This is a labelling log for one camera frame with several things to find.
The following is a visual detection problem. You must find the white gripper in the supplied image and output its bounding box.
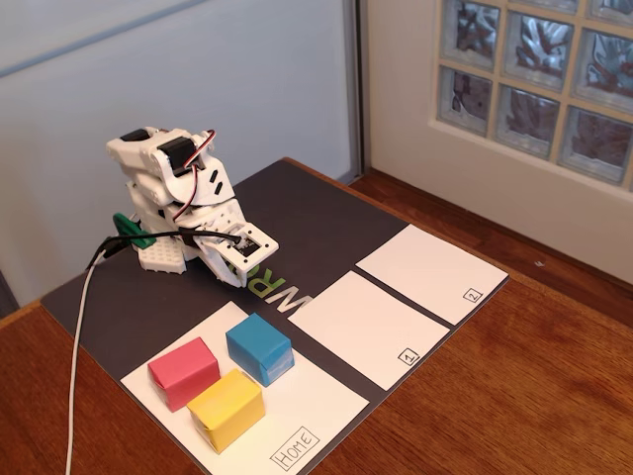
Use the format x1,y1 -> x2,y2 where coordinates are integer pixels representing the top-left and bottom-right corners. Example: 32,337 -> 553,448
176,196 -> 248,289

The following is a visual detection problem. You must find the blue paper box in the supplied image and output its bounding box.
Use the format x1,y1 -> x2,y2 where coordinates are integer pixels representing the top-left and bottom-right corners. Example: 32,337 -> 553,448
225,312 -> 296,388

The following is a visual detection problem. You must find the pink paper box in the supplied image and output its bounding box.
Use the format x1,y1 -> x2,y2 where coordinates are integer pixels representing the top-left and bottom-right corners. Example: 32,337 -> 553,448
146,336 -> 222,414

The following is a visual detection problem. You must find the yellow paper box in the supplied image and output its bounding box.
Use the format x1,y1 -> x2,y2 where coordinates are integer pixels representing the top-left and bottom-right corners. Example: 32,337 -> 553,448
186,368 -> 264,454

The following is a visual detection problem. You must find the green table clamp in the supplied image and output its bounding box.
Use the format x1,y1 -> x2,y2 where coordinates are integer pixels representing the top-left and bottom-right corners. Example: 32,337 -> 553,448
112,212 -> 158,249

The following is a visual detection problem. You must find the dark grey mat board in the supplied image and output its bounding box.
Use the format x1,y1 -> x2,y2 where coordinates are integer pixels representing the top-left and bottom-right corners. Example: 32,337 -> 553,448
40,156 -> 510,475

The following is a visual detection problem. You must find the white sheet marked 1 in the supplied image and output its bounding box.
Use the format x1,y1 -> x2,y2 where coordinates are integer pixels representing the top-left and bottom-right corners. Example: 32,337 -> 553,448
287,270 -> 451,392

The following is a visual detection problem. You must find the white sheet marked HOME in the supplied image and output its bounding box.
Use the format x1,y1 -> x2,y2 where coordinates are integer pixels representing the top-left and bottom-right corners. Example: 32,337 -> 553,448
120,300 -> 371,475

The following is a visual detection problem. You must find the white sheet marked 2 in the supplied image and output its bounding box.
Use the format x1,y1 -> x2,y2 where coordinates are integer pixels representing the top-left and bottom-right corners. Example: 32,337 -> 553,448
354,224 -> 510,327

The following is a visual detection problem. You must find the glass block window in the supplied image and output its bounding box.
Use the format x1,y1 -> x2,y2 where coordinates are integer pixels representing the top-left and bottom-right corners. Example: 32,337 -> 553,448
434,0 -> 633,192

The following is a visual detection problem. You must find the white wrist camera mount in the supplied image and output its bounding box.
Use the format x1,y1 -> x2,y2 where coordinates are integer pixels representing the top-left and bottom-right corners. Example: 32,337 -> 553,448
217,222 -> 280,274

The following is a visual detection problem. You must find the white perforated base plate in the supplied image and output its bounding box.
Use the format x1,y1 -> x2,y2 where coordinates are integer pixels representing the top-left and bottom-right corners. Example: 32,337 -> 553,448
137,236 -> 188,276

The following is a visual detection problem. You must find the red black servo wire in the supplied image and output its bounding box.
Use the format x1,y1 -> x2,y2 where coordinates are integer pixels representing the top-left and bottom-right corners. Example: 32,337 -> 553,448
172,129 -> 219,222

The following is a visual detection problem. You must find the black cable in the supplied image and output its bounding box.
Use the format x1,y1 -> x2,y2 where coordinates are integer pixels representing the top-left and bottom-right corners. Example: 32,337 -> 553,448
84,228 -> 246,272

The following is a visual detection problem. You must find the white cable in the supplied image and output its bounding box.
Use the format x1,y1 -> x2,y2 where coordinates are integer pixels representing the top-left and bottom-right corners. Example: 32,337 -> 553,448
64,249 -> 108,475

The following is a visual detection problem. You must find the grey metal door frame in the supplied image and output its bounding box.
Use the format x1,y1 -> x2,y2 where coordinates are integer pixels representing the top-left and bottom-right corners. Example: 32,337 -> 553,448
340,0 -> 371,182

